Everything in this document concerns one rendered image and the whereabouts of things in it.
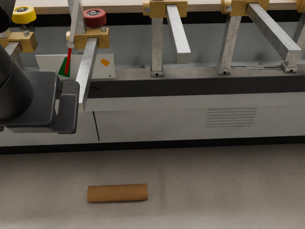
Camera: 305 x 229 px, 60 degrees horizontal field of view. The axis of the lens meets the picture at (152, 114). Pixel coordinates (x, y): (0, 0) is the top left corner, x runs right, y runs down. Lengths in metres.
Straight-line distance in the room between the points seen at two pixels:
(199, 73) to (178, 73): 0.08
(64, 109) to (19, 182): 1.36
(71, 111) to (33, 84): 0.05
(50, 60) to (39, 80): 0.66
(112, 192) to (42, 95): 1.11
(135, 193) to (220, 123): 0.60
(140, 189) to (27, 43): 0.84
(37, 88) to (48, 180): 1.31
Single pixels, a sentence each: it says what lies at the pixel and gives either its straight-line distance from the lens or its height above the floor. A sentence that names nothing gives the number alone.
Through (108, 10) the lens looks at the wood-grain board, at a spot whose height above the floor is 0.88.
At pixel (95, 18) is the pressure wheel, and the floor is 0.90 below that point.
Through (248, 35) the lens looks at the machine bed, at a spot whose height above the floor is 0.74.
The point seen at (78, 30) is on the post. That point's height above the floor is 0.88.
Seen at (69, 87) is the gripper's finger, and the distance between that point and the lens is 0.34.
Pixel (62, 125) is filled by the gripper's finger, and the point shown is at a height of 1.04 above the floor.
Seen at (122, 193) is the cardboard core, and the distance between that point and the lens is 1.38.
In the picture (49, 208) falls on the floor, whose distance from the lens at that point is 1.51.
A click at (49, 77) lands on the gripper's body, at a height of 1.08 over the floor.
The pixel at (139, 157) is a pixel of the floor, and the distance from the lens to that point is 1.60.
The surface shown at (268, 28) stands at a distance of 0.78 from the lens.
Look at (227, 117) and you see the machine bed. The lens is 1.50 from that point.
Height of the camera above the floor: 1.25
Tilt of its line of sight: 42 degrees down
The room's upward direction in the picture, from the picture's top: straight up
